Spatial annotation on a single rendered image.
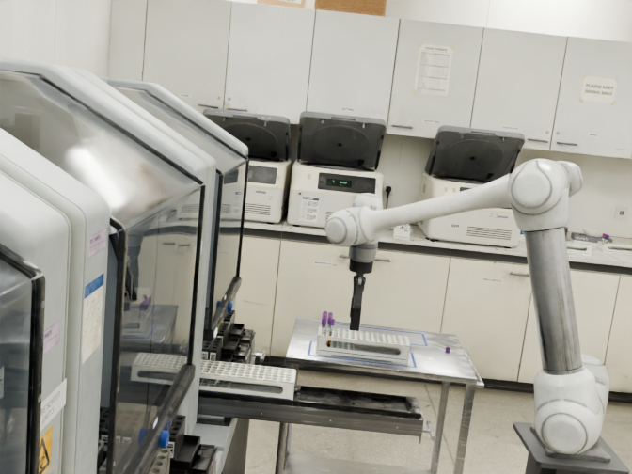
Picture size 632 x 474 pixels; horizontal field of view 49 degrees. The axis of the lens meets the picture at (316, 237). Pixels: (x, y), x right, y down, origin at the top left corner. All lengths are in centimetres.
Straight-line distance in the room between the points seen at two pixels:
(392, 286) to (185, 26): 202
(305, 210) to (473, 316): 121
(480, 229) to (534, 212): 247
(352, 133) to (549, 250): 267
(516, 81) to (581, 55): 41
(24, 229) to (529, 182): 133
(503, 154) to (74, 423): 390
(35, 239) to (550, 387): 146
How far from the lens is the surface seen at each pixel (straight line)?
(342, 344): 229
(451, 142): 443
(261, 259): 420
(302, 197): 413
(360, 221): 200
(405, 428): 193
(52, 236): 73
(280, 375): 193
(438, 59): 445
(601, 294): 455
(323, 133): 438
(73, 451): 91
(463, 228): 423
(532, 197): 178
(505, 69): 453
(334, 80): 439
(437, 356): 239
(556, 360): 191
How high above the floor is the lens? 157
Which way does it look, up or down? 10 degrees down
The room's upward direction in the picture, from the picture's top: 6 degrees clockwise
